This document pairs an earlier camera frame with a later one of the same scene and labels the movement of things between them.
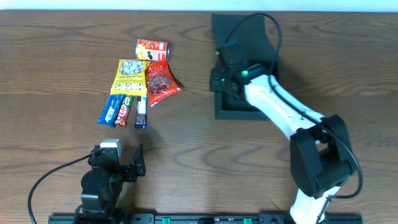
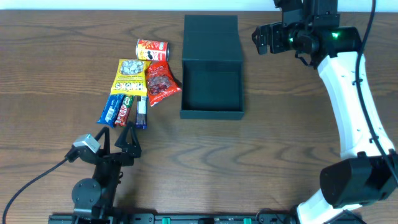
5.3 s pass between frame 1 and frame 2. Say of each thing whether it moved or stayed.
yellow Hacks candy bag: stayed
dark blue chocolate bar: stayed
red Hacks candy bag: stayed
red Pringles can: stayed
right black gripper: moved
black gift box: moved
